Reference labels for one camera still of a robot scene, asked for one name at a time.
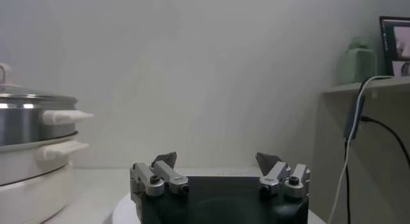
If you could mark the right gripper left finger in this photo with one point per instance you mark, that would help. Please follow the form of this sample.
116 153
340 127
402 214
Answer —
160 177

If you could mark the round glass lid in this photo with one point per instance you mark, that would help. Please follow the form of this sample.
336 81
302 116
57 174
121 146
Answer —
25 93

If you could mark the stainless steel steamer basket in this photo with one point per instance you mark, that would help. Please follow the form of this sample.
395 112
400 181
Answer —
19 126

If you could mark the white shelf rack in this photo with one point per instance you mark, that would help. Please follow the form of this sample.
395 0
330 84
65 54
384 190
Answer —
368 84

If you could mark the black power adapter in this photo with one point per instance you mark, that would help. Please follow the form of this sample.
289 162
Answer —
354 116

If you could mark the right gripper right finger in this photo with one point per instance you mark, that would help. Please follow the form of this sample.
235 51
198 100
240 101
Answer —
278 174

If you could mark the round white plate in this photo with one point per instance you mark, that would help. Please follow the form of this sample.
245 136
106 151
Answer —
125 212

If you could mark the black framed monitor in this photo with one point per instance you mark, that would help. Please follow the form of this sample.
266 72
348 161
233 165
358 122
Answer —
397 43

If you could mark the pale green container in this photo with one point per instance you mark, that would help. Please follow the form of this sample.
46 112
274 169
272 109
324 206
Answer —
357 63

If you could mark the white electric cooker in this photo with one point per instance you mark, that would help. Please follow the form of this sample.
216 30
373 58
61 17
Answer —
29 187

